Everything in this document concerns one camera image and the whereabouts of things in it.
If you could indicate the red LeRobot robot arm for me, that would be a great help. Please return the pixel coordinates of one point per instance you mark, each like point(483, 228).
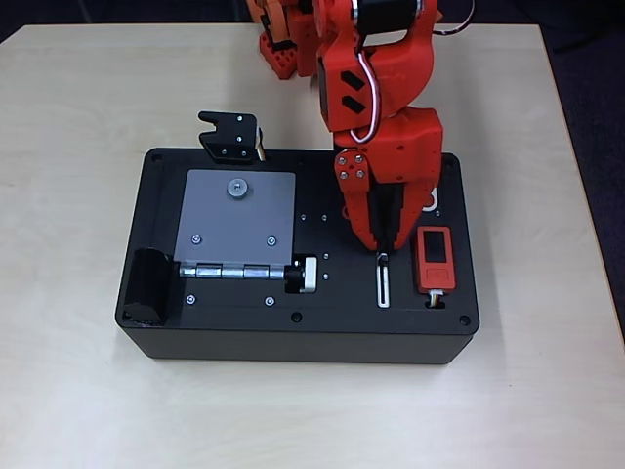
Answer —
point(390, 73)

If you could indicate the white slider track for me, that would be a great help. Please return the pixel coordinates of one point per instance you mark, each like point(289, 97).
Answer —
point(384, 283)

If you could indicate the blue and red buttons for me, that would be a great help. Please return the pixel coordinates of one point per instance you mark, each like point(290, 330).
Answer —
point(434, 202)

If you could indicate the red stick display module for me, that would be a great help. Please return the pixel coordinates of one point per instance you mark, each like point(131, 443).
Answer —
point(437, 276)

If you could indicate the white yellow connector plug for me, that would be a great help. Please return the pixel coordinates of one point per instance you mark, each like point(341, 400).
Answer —
point(436, 295)

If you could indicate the grey round door knob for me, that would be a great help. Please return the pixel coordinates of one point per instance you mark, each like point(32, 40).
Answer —
point(237, 188)

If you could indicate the grey hinged door plate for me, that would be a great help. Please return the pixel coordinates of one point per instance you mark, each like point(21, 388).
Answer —
point(234, 229)

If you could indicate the black task board box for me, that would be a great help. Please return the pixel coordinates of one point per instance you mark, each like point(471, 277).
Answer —
point(342, 337)

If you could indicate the silver metal hinge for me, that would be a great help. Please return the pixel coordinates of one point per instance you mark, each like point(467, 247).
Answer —
point(229, 271)

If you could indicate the red clamp block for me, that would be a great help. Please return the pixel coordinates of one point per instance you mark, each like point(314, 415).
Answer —
point(280, 63)

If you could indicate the orange table clamp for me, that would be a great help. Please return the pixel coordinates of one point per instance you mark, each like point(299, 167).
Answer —
point(273, 19)

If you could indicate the black rounded holder block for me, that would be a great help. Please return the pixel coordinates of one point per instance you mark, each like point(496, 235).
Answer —
point(146, 283)

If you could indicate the black screwed bracket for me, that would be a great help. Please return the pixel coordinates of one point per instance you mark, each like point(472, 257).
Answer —
point(229, 139)

